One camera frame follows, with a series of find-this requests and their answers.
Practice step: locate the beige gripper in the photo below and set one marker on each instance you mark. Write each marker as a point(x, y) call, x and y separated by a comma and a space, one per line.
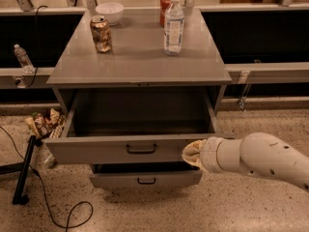
point(210, 155)

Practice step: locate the grey top drawer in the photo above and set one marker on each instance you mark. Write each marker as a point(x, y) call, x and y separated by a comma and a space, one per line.
point(134, 125)

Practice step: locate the grey drawer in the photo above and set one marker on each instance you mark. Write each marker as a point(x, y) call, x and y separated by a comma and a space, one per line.
point(156, 174)
point(134, 125)

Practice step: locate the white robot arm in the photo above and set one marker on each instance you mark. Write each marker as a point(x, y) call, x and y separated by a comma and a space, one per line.
point(258, 154)

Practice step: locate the grey lower drawer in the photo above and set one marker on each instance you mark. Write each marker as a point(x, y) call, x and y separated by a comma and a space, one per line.
point(156, 174)

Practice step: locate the grey metal drawer cabinet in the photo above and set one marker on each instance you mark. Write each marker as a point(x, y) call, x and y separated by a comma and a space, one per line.
point(137, 58)

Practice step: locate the clear plastic water bottle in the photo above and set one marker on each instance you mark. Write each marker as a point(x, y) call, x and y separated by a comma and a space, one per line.
point(173, 28)

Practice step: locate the snack chip bag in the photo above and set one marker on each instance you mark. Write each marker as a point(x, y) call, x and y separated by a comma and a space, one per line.
point(48, 125)

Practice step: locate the gold crushed soda can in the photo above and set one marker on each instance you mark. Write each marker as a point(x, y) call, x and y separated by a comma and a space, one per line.
point(101, 33)

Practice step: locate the red soda can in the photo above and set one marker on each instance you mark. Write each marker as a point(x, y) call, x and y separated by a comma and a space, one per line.
point(164, 4)

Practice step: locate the white bowl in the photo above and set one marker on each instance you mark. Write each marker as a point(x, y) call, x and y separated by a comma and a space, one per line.
point(112, 12)

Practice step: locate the black stand leg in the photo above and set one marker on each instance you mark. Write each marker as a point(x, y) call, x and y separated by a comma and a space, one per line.
point(22, 169)

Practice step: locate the small water bottle on ledge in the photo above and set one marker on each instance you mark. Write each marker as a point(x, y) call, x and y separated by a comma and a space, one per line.
point(23, 59)

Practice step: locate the metal bracket under ledge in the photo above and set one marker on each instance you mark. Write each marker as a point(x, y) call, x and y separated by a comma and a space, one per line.
point(243, 79)

